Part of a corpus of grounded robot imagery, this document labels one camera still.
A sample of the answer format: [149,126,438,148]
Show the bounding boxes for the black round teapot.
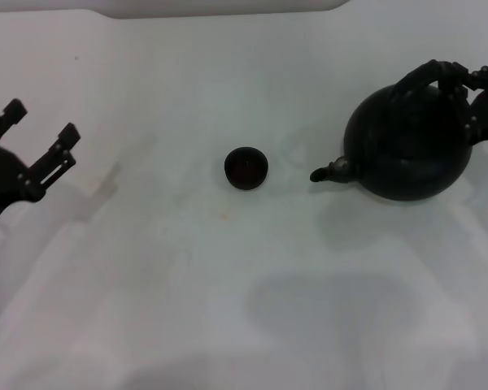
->
[309,59,475,202]

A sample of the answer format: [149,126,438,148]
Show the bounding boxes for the small black teacup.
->
[224,146,269,191]

